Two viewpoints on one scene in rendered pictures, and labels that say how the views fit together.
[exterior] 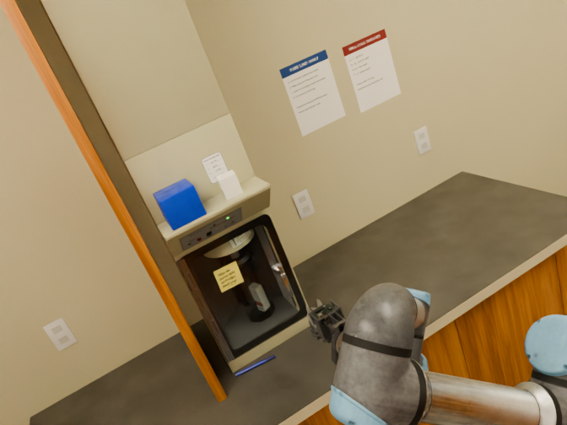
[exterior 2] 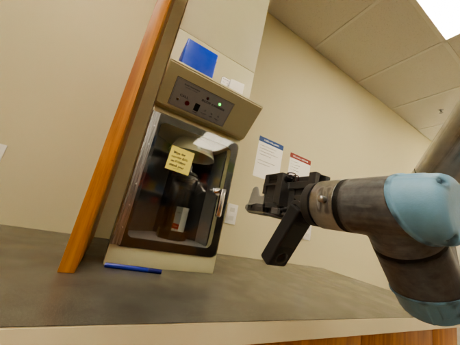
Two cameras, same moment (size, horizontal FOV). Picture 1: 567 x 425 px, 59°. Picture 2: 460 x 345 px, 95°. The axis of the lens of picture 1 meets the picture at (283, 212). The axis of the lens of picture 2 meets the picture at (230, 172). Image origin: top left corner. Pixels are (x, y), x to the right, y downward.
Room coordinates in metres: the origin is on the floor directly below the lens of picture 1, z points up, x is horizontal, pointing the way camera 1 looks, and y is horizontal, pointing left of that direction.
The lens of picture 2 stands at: (0.68, 0.18, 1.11)
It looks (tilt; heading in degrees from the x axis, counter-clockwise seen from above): 13 degrees up; 350
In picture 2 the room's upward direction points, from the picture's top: 12 degrees clockwise
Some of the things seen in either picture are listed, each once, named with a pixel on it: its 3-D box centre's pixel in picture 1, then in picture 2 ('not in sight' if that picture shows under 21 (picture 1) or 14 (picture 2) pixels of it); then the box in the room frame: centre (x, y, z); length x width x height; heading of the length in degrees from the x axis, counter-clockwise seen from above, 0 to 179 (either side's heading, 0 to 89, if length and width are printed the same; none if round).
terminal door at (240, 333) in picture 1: (248, 288); (186, 186); (1.36, 0.19, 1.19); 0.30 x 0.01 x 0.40; 106
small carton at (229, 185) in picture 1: (229, 184); (233, 92); (1.33, 0.11, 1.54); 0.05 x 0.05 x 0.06; 8
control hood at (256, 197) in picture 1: (219, 219); (211, 105); (1.31, 0.17, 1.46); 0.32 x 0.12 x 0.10; 106
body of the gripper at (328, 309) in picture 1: (334, 327); (294, 199); (1.04, -0.01, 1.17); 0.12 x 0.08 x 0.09; 17
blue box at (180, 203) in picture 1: (179, 203); (195, 68); (1.29, 0.25, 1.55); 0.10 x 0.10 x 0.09; 16
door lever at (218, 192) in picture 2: (284, 282); (218, 202); (1.36, 0.08, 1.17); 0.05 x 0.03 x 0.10; 16
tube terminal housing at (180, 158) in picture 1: (219, 240); (184, 154); (1.49, 0.23, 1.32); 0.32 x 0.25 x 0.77; 106
